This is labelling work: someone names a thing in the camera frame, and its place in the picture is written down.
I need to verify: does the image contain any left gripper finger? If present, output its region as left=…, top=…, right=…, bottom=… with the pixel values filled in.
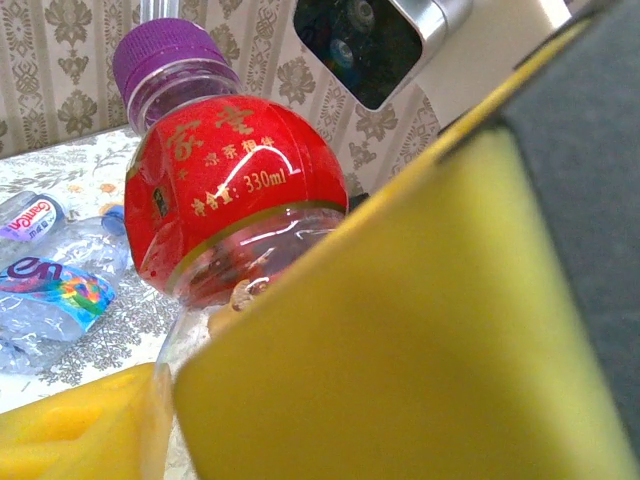
left=0, top=362, right=174, bottom=480

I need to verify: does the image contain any crushed bottle colourful label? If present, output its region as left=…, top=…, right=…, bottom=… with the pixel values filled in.
left=0, top=203, right=132, bottom=376

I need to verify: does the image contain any red label bottle purple cap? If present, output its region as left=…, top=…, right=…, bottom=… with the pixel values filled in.
left=112, top=17, right=351, bottom=480

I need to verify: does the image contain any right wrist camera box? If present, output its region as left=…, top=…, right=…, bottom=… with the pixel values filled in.
left=292, top=0, right=476, bottom=112

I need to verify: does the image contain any aluminium frame post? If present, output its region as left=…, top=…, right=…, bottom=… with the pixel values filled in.
left=138, top=0, right=180, bottom=25

